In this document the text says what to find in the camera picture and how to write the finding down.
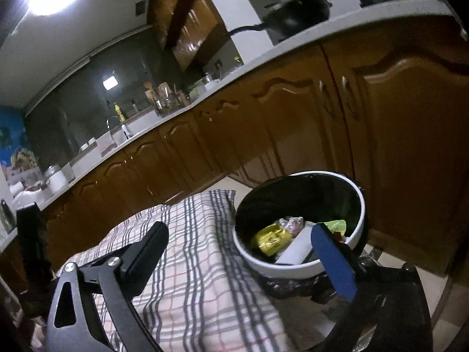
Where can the dark kitchen window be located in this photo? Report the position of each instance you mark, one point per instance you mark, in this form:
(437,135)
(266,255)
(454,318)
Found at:
(80,99)

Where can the black wok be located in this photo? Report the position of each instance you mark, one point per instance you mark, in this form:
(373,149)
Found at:
(296,14)

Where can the brown wooden upper cabinet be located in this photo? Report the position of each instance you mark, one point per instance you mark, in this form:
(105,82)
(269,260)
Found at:
(190,18)

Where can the clear bottle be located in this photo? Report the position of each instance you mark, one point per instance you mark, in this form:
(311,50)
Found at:
(135,106)

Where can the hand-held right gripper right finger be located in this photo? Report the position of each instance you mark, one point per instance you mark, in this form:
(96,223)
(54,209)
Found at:
(333,260)

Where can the utensil rack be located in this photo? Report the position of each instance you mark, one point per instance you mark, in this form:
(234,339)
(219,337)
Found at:
(165,99)

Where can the plaid blanket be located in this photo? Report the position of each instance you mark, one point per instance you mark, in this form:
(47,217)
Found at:
(201,282)

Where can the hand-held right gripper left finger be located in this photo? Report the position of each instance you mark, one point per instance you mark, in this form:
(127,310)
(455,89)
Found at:
(146,249)

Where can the brown and white carton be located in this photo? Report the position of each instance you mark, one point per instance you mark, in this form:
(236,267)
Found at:
(295,251)

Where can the brown wooden base cabinets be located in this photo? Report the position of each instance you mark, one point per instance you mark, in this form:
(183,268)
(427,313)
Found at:
(293,117)

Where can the white kitchen countertop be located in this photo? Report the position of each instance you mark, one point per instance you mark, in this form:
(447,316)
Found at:
(146,132)

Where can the blue wall poster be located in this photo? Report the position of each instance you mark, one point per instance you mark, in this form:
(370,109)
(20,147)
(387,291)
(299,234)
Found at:
(16,146)

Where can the green drink pouch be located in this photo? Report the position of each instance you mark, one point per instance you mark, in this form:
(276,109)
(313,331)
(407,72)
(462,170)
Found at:
(335,226)

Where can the steel kettle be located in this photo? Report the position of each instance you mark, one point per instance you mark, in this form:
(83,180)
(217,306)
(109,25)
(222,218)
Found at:
(5,216)

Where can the white rice cooker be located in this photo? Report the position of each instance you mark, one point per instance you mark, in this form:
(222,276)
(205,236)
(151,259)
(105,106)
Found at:
(29,196)

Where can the kitchen faucet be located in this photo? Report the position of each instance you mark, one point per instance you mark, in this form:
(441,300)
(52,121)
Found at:
(115,126)

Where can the pink wrapper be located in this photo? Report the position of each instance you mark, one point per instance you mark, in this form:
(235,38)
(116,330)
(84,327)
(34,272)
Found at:
(291,224)

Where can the white jar with lid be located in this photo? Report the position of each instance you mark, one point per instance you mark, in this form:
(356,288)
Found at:
(56,179)

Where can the green container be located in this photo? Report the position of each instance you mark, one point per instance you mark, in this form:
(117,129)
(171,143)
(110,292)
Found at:
(197,91)

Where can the yellow wrapper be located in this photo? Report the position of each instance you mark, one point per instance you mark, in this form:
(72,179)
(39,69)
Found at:
(271,240)

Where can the white trash bin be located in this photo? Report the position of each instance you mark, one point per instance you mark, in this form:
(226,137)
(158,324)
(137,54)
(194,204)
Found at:
(278,269)

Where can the black trash bag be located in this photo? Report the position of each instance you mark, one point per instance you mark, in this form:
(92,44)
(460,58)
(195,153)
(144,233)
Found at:
(293,198)

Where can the yellow bottle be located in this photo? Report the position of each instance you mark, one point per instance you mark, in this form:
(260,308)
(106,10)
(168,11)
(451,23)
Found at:
(119,112)

